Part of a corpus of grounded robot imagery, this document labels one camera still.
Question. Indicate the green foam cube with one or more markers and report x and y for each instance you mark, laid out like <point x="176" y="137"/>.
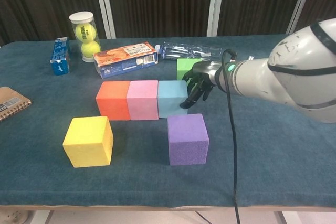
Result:
<point x="183" y="68"/>

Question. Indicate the clear tennis ball tube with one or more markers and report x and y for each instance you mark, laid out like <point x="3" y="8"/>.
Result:
<point x="82" y="18"/>

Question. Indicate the yellow foam cube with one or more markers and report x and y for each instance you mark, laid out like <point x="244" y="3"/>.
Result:
<point x="88" y="142"/>

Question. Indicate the clear plastic water bottle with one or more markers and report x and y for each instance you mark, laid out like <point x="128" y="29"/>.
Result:
<point x="183" y="49"/>

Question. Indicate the orange foam cube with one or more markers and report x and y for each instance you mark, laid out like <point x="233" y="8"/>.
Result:
<point x="113" y="100"/>

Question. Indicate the purple foam cube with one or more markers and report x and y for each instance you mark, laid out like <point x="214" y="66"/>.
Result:
<point x="187" y="140"/>

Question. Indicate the blue table cloth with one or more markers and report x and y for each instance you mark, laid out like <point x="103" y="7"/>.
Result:
<point x="39" y="155"/>

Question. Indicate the plain yellow tennis ball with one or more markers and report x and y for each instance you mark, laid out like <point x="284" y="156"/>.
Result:
<point x="90" y="51"/>

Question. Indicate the brown spiral notebook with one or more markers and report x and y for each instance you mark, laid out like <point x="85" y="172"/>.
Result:
<point x="11" y="103"/>

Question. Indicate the grey perforated round object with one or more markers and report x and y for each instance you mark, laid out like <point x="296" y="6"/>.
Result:
<point x="13" y="217"/>

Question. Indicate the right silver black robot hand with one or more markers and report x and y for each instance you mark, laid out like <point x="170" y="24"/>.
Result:
<point x="202" y="73"/>

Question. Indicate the printed yellow tennis ball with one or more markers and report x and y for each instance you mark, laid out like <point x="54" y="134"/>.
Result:
<point x="85" y="33"/>

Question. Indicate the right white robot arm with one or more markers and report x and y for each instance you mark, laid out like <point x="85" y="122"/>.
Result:
<point x="288" y="77"/>

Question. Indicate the blue snack carton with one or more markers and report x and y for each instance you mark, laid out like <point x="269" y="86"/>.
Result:
<point x="61" y="57"/>

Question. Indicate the orange cookie box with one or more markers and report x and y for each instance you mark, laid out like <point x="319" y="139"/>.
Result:
<point x="123" y="57"/>

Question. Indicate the pink foam cube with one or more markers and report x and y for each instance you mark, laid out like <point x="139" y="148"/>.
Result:
<point x="141" y="100"/>

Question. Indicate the white partition post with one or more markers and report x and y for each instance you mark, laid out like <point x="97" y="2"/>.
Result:
<point x="302" y="1"/>
<point x="105" y="3"/>
<point x="215" y="3"/>

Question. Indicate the light blue foam cube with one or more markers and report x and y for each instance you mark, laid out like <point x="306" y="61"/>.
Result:
<point x="170" y="98"/>

